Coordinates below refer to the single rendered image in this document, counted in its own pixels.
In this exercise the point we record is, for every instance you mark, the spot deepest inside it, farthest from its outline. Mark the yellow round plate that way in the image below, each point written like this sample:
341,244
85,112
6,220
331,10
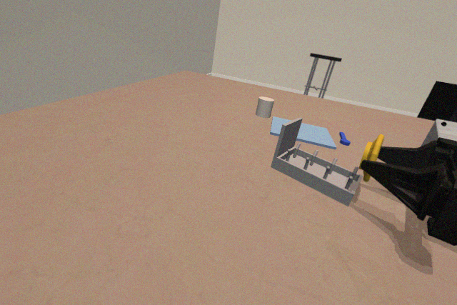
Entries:
371,153

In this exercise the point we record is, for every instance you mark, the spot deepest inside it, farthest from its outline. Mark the light blue square mat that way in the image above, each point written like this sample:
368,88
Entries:
307,133

